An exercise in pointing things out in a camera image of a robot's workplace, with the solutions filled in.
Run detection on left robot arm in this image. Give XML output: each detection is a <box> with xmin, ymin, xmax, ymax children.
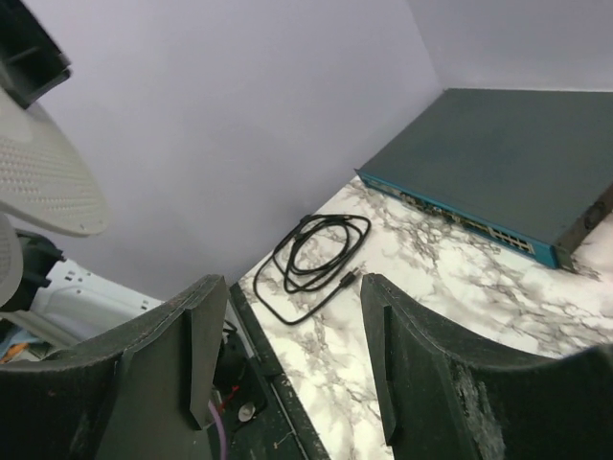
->
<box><xmin>1</xmin><ymin>1</ymin><xmax>160</xmax><ymax>348</ymax></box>

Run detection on dark grey network switch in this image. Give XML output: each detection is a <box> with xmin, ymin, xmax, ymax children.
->
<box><xmin>357</xmin><ymin>88</ymin><xmax>612</xmax><ymax>270</ymax></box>

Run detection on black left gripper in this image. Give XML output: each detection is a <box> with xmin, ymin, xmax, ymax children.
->
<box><xmin>1</xmin><ymin>0</ymin><xmax>71</xmax><ymax>108</ymax></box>

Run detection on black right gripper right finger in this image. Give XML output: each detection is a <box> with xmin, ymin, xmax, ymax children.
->
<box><xmin>360</xmin><ymin>274</ymin><xmax>612</xmax><ymax>459</ymax></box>

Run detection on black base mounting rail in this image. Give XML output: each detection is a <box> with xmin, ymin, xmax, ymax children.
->
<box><xmin>212</xmin><ymin>284</ymin><xmax>329</xmax><ymax>460</ymax></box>

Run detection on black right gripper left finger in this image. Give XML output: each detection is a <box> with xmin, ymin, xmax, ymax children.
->
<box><xmin>1</xmin><ymin>275</ymin><xmax>227</xmax><ymax>459</ymax></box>

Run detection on black usb cable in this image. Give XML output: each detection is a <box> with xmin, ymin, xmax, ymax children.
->
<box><xmin>252</xmin><ymin>214</ymin><xmax>373</xmax><ymax>326</ymax></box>

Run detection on grey perforated cable spool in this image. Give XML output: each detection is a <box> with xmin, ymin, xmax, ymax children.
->
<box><xmin>1</xmin><ymin>91</ymin><xmax>110</xmax><ymax>304</ymax></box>

